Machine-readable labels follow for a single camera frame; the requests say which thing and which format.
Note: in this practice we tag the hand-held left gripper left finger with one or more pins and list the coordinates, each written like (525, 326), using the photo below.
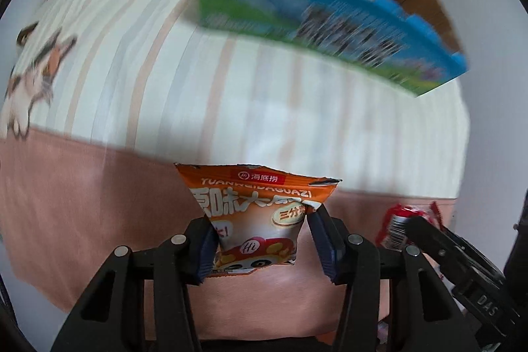
(206, 253)

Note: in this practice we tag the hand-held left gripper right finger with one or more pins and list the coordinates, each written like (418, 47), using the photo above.
(328, 253)

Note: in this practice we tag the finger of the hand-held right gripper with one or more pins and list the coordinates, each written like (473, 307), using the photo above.
(449, 253)

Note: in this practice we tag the red snack packet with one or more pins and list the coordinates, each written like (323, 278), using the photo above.
(392, 224)

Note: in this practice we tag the orange white snack packet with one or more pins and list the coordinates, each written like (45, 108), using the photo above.
(255, 207)

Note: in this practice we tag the blue cardboard box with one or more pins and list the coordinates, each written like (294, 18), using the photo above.
(268, 1)

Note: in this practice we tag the black furniture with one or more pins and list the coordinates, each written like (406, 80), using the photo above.
(519, 240)

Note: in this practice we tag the pink bed sheet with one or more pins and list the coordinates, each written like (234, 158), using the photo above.
(82, 203)

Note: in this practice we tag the striped blanket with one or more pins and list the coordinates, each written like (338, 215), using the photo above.
(247, 88)

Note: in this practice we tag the cat print blanket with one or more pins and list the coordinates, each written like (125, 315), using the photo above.
(45, 59)

